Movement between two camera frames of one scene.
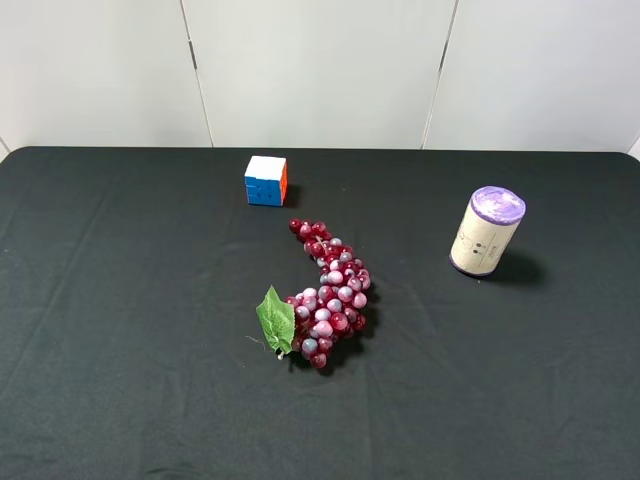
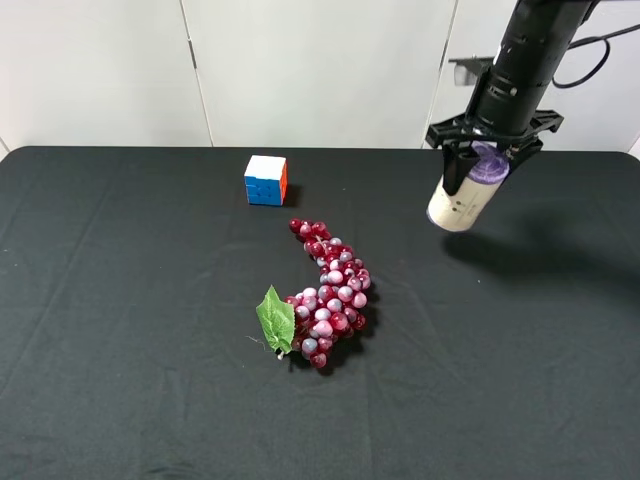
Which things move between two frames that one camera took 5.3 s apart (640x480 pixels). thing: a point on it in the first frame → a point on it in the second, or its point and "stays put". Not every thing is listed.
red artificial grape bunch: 310,320 stays put
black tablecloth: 131,349 stays put
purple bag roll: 486,230 → 476,193
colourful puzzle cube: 266,181 stays put
